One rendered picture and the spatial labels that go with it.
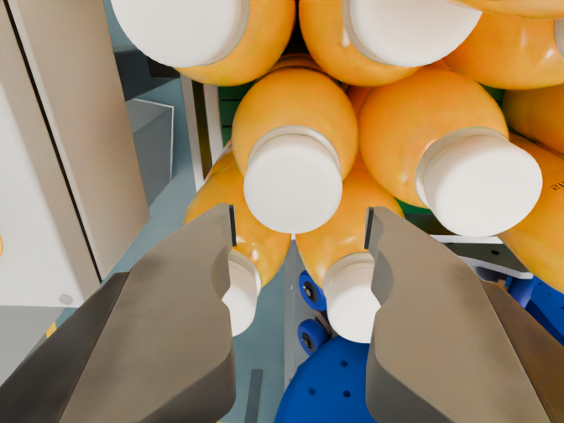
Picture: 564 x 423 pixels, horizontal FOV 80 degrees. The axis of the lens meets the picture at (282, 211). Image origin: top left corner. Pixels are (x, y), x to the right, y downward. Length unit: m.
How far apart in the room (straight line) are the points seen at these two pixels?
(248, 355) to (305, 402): 1.69
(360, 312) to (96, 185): 0.16
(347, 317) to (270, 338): 1.74
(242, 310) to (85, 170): 0.12
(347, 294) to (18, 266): 0.17
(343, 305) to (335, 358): 0.21
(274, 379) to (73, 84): 2.05
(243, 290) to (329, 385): 0.21
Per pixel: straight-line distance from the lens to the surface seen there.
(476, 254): 0.41
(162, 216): 1.54
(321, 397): 0.35
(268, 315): 1.78
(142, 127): 1.08
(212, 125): 0.35
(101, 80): 0.24
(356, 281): 0.16
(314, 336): 0.40
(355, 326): 0.18
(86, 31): 0.24
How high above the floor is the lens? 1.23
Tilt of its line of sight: 61 degrees down
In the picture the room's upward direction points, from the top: 175 degrees counter-clockwise
